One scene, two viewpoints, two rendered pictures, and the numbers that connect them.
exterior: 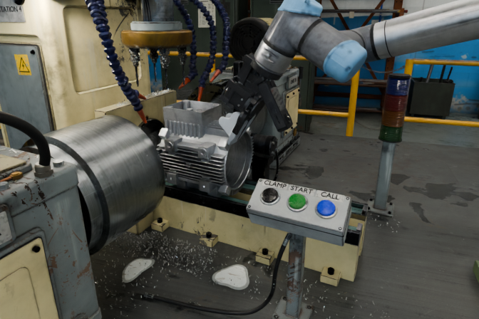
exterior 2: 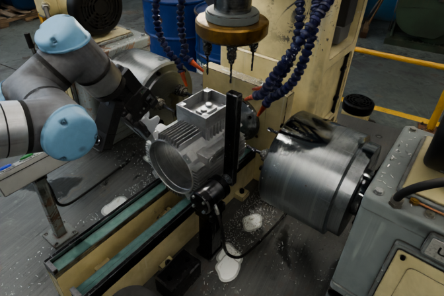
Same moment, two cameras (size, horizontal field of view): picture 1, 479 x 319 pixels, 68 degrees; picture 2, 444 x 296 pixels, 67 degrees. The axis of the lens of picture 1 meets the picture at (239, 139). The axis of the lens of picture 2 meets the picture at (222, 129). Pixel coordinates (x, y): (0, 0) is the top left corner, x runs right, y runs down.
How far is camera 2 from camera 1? 1.27 m
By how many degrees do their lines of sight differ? 87
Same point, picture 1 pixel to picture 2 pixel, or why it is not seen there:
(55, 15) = not seen: outside the picture
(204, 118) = (179, 111)
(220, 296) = (102, 198)
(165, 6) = not seen: outside the picture
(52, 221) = not seen: hidden behind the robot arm
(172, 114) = (199, 96)
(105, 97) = (256, 63)
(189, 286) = (121, 184)
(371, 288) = not seen: outside the picture
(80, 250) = (86, 99)
